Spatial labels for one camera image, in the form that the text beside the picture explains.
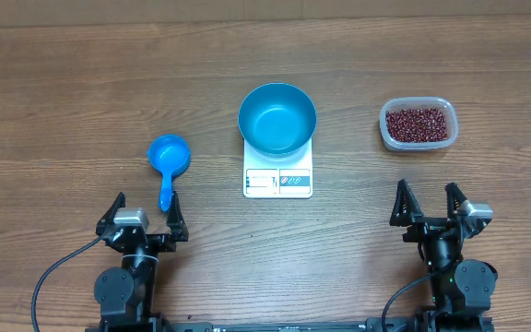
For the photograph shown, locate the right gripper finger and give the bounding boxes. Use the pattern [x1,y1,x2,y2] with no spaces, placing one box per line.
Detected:
[444,183,466,218]
[389,179,424,227]

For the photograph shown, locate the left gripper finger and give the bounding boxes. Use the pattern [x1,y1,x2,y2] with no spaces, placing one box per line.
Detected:
[166,191,189,242]
[95,192,125,234]

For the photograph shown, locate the blue plastic measuring scoop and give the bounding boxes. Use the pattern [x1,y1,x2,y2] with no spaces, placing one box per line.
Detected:
[147,134,191,212]

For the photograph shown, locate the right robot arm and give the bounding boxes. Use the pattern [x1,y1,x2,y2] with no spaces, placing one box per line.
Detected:
[381,179,498,331]

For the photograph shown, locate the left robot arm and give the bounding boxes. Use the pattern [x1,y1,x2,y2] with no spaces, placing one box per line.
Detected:
[94,193,189,332]

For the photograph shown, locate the white digital kitchen scale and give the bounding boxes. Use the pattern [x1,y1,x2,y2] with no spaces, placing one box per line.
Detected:
[242,139,313,199]

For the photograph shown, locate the teal bowl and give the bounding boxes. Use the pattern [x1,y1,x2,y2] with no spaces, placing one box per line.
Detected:
[237,82,318,158]

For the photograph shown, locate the red beans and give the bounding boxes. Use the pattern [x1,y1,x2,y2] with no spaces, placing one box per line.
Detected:
[385,108,448,143]

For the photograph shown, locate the clear plastic container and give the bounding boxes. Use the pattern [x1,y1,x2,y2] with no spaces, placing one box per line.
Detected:
[379,97,459,151]

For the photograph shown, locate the right black cable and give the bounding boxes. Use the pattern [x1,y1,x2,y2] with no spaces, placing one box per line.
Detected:
[381,269,446,332]

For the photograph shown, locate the black cable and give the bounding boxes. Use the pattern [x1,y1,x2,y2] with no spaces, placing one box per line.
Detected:
[381,269,446,332]
[30,235,105,332]

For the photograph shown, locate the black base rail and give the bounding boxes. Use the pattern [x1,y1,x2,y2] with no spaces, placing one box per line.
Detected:
[168,318,410,332]

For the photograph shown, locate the left black cable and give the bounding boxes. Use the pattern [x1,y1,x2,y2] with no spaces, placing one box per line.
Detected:
[30,235,105,332]

